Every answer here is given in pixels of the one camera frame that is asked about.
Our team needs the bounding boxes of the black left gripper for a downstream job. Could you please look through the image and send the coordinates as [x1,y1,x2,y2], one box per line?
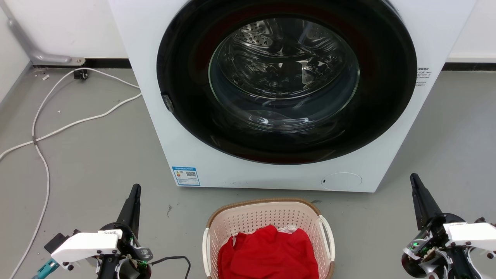
[97,184,154,279]

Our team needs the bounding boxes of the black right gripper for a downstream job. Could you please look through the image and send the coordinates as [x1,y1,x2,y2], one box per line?
[401,173,467,279]

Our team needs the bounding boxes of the beige perforated laundry basket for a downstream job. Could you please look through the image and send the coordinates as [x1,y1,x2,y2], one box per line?
[202,198,336,279]

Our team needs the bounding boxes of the blue energy label sticker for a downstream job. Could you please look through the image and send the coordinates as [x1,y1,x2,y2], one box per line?
[172,166,201,187]

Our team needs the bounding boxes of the round white filter cover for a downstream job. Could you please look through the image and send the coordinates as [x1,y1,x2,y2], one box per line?
[321,172,363,191]

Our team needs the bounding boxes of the white front-load washing machine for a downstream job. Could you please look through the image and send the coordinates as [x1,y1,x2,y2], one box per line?
[108,0,478,193]

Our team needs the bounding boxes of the white cloth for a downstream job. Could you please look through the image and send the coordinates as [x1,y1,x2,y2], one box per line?
[231,226,300,247]

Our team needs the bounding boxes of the red garment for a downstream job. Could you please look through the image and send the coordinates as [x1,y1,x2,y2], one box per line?
[217,225,320,279]

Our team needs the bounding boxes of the black round washer door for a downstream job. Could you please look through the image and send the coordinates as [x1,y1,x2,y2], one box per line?
[156,0,418,165]

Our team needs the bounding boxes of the grey drain pipe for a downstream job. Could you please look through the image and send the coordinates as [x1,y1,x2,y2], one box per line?
[0,0,86,66]

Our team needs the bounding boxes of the thin black cable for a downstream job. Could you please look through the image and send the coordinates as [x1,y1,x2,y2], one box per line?
[150,255,191,279]

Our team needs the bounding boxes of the white power cable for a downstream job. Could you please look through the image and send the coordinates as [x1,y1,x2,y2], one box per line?
[9,67,141,279]
[0,92,143,161]

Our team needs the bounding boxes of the teal cable connector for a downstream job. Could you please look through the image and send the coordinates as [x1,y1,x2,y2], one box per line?
[33,258,60,279]

